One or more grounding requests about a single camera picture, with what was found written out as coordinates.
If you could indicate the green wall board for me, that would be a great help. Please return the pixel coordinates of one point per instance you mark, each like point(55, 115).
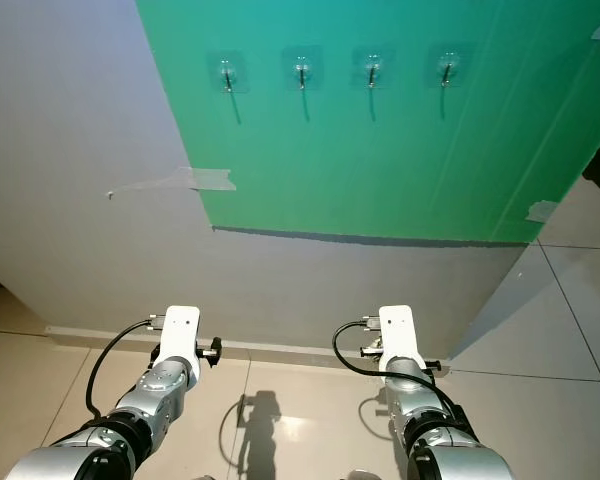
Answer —
point(380, 160)

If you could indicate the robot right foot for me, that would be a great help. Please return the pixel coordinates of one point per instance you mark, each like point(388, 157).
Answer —
point(362, 475)

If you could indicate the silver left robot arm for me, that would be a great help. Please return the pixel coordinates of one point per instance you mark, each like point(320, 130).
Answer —
point(165, 385)

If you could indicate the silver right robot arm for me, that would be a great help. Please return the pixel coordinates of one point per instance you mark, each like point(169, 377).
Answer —
point(415, 385)

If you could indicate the long clear tape strip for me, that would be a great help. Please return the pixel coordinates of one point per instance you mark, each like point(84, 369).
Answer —
point(205, 179)

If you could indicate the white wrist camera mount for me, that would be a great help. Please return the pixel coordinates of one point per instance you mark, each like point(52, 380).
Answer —
point(180, 330)
point(400, 335)

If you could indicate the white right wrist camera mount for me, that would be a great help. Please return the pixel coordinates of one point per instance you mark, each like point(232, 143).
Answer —
point(400, 335)

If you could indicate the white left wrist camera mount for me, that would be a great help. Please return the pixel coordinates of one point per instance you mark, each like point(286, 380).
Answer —
point(180, 330)

